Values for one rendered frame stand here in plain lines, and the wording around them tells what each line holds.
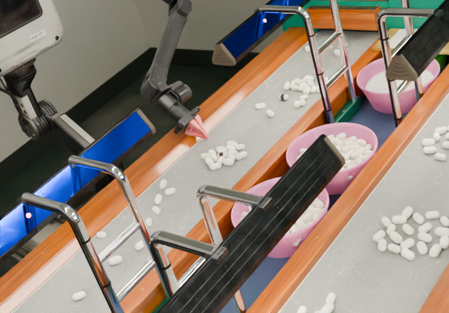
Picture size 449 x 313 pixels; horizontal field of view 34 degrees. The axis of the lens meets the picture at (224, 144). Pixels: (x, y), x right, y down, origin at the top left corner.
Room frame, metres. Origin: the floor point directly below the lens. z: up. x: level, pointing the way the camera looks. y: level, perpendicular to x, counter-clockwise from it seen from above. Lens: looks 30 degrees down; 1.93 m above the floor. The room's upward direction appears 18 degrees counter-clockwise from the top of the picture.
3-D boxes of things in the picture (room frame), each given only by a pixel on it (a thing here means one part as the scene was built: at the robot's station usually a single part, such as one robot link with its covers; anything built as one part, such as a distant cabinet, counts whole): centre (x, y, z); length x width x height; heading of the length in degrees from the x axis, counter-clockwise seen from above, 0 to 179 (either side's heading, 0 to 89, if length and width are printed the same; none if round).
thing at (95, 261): (1.46, 0.35, 0.90); 0.20 x 0.19 x 0.45; 134
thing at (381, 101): (2.11, -0.61, 0.72); 0.27 x 0.27 x 0.10
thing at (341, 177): (1.81, -0.29, 0.72); 0.27 x 0.27 x 0.10
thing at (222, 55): (2.20, -0.29, 1.08); 0.62 x 0.08 x 0.07; 134
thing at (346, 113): (2.14, -0.34, 0.90); 0.20 x 0.19 x 0.45; 134
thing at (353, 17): (2.55, -0.56, 0.83); 0.30 x 0.06 x 0.07; 44
